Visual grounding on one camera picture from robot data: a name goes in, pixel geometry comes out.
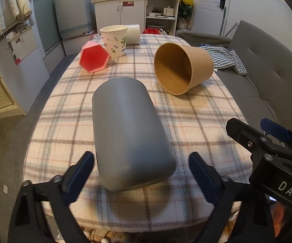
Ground grey plastic cup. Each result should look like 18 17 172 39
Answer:
92 77 177 191

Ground brown kraft paper cup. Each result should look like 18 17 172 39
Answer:
154 42 214 95

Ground plain white cup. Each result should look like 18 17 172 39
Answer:
127 24 141 45

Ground pink hexagonal cup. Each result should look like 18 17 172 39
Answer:
79 41 110 73

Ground white floral paper cup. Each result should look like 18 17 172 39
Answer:
100 25 128 59

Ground grey fabric sofa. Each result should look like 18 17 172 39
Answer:
176 21 292 130

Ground plaid tablecloth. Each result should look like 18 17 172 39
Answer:
22 33 254 233

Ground blue checkered cloth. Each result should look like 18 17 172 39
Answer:
199 44 247 76

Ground white door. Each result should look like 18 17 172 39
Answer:
191 0 230 36

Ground red shopping bag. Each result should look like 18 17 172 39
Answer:
143 28 167 35

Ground open wooden shelf unit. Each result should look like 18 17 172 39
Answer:
145 0 179 36

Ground white cabinet with doors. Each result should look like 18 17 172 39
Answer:
91 0 147 33

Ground hanging cream quilted jacket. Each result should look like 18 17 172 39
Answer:
0 0 32 36

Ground grey washing machine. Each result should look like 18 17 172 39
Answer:
54 0 96 40

